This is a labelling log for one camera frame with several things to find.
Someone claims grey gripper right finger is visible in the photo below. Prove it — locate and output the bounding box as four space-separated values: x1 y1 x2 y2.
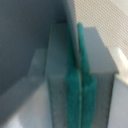
78 23 118 128

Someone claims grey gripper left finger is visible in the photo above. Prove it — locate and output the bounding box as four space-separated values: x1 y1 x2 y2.
45 23 80 128

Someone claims grey frying pan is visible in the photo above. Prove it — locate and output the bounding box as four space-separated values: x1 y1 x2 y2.
0 0 81 111

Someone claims beige woven placemat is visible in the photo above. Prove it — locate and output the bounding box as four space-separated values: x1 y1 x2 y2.
74 0 128 58

